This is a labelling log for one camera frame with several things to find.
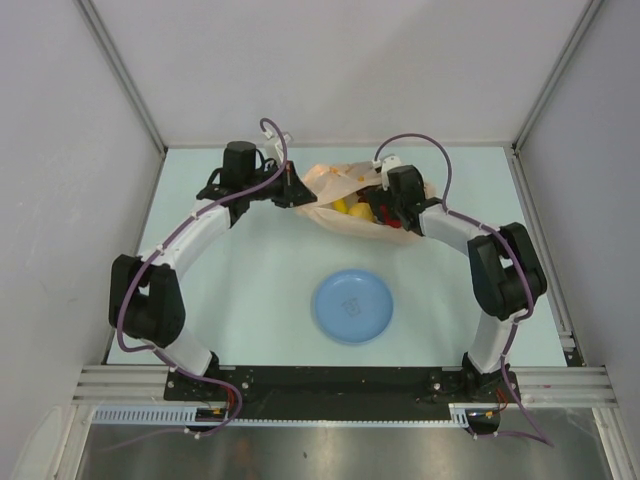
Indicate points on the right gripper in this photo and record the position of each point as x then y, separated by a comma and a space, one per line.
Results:
378, 196

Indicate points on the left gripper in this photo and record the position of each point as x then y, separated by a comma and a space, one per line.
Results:
290, 187

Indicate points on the red fake dragon fruit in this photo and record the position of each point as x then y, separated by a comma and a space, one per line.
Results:
385, 217

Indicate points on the translucent orange plastic bag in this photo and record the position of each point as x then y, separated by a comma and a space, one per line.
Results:
332, 182

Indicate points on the yellow fake pear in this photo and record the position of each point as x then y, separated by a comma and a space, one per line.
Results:
362, 211

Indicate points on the blue plastic plate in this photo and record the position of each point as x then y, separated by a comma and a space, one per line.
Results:
352, 306

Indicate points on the yellow fake banana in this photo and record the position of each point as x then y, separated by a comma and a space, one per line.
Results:
340, 205

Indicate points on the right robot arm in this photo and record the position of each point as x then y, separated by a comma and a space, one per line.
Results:
506, 274

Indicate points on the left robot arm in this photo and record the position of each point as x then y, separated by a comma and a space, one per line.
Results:
146, 302

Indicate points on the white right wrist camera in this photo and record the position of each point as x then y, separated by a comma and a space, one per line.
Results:
384, 165

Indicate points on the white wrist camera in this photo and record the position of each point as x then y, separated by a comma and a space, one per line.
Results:
384, 165
273, 146

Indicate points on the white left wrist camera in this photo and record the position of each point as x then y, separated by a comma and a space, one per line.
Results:
273, 146

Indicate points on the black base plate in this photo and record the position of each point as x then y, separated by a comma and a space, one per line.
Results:
374, 394

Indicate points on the aluminium frame rail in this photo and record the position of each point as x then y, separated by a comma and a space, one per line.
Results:
535, 386

